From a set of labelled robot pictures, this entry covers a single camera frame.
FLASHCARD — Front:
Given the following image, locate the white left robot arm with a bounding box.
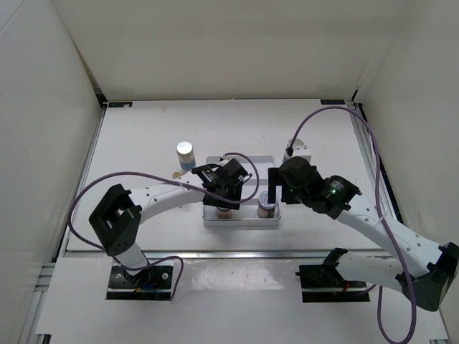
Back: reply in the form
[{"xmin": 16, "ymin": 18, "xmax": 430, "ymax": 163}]
[{"xmin": 89, "ymin": 158, "xmax": 252, "ymax": 287}]

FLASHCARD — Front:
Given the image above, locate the purple cable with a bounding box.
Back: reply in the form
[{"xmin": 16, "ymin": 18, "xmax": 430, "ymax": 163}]
[
  {"xmin": 69, "ymin": 152, "xmax": 254, "ymax": 300},
  {"xmin": 285, "ymin": 106, "xmax": 419, "ymax": 342}
]

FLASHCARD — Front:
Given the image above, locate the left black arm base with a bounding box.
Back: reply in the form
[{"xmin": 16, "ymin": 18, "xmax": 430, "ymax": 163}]
[{"xmin": 105, "ymin": 262, "xmax": 174, "ymax": 301}]

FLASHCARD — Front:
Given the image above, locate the blue label jar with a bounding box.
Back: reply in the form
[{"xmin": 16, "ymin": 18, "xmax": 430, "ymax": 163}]
[{"xmin": 176, "ymin": 141, "xmax": 196, "ymax": 171}]

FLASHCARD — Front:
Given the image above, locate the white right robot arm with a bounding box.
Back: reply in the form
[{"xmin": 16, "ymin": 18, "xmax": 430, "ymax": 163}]
[{"xmin": 268, "ymin": 157, "xmax": 458, "ymax": 312}]

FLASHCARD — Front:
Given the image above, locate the red label spice jar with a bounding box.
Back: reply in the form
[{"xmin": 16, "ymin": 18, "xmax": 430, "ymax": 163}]
[
  {"xmin": 215, "ymin": 207, "xmax": 233, "ymax": 220},
  {"xmin": 257, "ymin": 191, "xmax": 278, "ymax": 219}
]

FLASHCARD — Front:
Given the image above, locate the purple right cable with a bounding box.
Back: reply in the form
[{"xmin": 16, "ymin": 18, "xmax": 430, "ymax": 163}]
[{"xmin": 285, "ymin": 106, "xmax": 419, "ymax": 342}]

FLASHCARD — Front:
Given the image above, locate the white divided tray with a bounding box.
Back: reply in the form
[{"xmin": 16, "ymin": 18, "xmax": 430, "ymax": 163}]
[{"xmin": 202, "ymin": 155, "xmax": 281, "ymax": 229}]

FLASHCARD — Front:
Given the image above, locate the aluminium front rail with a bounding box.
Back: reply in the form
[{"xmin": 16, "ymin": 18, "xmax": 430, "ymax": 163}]
[{"xmin": 63, "ymin": 249, "xmax": 391, "ymax": 259}]

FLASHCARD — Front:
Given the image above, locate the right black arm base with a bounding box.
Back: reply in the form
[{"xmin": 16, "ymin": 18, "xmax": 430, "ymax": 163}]
[{"xmin": 295, "ymin": 248, "xmax": 370, "ymax": 303}]

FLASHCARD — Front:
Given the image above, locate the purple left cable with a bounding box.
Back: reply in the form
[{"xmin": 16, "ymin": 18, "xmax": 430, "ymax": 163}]
[{"xmin": 69, "ymin": 152, "xmax": 254, "ymax": 300}]

